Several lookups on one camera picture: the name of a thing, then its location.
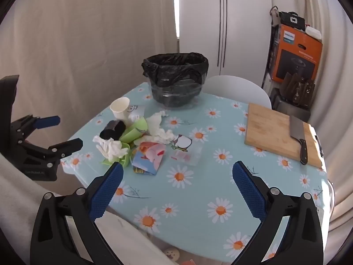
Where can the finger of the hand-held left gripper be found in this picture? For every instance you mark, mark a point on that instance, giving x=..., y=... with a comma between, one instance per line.
x=69, y=146
x=48, y=121

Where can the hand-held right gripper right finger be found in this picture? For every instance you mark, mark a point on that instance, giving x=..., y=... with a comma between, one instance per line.
x=248, y=190

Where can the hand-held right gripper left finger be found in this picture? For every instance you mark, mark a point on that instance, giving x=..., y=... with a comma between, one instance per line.
x=109, y=190

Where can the white tissue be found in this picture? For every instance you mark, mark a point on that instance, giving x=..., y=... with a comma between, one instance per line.
x=158, y=128
x=110, y=147

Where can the black paper cup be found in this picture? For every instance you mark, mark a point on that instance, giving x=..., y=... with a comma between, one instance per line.
x=111, y=129

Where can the white paper cup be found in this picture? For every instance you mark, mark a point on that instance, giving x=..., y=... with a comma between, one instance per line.
x=120, y=109

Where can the trash bin with black bag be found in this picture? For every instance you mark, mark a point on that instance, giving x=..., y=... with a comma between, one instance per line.
x=176, y=93

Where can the blue daisy tablecloth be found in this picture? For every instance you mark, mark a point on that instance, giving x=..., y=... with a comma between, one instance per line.
x=198, y=187

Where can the colourful snack packet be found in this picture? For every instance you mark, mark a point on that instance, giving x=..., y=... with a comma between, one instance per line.
x=149, y=160

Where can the wooden cutting board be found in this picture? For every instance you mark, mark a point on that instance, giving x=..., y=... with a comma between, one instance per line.
x=267, y=127

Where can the clear plastic bag cartoon print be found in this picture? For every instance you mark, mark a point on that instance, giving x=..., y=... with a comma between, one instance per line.
x=193, y=151

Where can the white printed wrapper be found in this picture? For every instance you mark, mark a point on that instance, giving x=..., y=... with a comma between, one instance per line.
x=136, y=111

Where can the beige curtain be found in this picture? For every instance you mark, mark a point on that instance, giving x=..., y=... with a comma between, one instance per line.
x=82, y=47

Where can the black storage box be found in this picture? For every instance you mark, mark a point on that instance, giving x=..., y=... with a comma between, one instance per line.
x=289, y=111

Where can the white chair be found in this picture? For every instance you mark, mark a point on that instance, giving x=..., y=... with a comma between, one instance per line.
x=234, y=87

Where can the brown suede bag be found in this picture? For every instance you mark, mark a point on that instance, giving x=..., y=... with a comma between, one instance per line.
x=292, y=91

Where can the white pleated curtain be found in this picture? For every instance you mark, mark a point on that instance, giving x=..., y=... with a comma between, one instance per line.
x=336, y=88

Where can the orange cardboard box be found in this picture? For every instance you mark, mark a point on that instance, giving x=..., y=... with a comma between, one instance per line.
x=297, y=52

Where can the white wardrobe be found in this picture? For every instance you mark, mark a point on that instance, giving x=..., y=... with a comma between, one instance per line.
x=242, y=19

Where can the white case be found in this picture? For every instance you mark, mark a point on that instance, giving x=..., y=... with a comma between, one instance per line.
x=313, y=31

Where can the beige bag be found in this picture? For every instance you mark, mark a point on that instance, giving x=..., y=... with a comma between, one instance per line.
x=273, y=16

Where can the black handbag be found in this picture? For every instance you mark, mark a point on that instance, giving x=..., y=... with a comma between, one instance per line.
x=292, y=20

